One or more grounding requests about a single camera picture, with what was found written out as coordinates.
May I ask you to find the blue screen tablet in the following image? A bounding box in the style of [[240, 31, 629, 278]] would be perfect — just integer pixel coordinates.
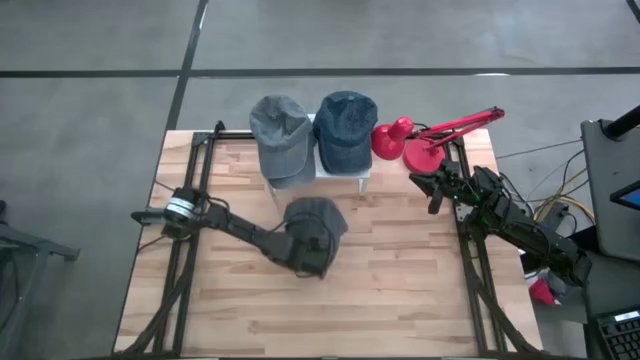
[[609, 180, 640, 211]]

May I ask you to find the red cloth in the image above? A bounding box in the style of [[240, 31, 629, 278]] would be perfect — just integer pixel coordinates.
[[528, 277, 559, 307]]

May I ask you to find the grey towel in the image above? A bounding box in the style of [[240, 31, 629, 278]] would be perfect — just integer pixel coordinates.
[[248, 94, 317, 181], [313, 90, 380, 176]]

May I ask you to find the white perforated metal shelf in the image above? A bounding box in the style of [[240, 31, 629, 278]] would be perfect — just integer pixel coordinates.
[[263, 113, 372, 197]]

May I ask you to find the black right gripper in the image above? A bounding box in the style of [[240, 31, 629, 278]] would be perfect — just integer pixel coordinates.
[[408, 159, 469, 216]]

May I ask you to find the grey metal stand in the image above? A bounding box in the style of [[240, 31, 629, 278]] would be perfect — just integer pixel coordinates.
[[0, 199, 81, 346]]

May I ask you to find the black table frame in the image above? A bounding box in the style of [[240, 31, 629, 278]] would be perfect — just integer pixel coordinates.
[[113, 119, 544, 359]]

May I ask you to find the black pole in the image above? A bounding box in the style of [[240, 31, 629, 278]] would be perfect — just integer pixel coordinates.
[[602, 104, 640, 141]]

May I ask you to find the yellow cable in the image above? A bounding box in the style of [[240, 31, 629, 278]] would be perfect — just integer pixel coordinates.
[[532, 167, 596, 226]]

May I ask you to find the grey side desk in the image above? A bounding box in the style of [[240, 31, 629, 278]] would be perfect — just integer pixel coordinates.
[[580, 118, 640, 264]]

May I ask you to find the red desk lamp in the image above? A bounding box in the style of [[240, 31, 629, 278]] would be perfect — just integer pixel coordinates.
[[370, 106, 506, 175]]

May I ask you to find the black keyboard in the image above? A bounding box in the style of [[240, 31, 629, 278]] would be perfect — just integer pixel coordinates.
[[594, 308, 640, 360]]

